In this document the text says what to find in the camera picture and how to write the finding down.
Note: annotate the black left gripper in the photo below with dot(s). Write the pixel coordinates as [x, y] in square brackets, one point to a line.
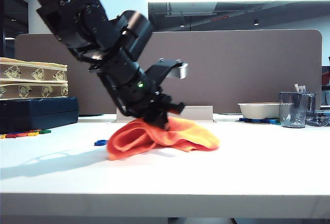
[129, 92]

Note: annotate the orange microfiber cloth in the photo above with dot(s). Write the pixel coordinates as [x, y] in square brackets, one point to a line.
[185, 136]

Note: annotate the blue letter magnet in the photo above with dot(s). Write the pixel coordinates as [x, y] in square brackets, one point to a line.
[99, 143]

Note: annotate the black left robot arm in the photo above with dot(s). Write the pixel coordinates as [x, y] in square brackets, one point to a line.
[85, 28]

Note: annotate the green letter magnet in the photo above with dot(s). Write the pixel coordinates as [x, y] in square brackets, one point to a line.
[45, 131]

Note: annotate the orange letter magnet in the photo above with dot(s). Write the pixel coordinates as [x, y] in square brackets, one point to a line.
[23, 134]

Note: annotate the red letter magnet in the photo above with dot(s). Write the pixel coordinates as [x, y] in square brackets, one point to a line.
[11, 135]

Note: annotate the brown desk divider panel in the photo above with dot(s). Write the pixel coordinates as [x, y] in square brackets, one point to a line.
[232, 74]

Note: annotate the black ceiling spot lamp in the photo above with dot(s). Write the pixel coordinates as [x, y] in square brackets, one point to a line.
[256, 22]
[182, 24]

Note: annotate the white paper bowl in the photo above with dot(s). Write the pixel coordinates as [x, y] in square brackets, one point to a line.
[257, 111]

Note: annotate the red ceiling sign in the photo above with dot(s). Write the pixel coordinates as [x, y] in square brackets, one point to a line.
[219, 18]

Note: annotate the dark blue hard case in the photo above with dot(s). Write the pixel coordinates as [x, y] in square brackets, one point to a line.
[38, 115]

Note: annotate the beige bear-print cushion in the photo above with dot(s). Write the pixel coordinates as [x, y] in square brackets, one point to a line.
[36, 91]

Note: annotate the clear plastic measuring cup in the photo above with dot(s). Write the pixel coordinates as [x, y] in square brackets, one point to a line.
[292, 115]

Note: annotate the patterned stacked boxes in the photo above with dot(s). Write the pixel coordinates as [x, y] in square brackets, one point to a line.
[25, 73]

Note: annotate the utensils in cup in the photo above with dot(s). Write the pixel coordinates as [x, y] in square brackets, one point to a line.
[300, 88]

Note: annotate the clear plastic jar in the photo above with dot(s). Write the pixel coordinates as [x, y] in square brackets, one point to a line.
[312, 102]

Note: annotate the red object behind divider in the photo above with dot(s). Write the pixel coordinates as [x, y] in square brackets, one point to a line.
[326, 78]

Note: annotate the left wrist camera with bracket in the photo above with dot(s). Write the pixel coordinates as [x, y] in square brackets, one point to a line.
[178, 70]

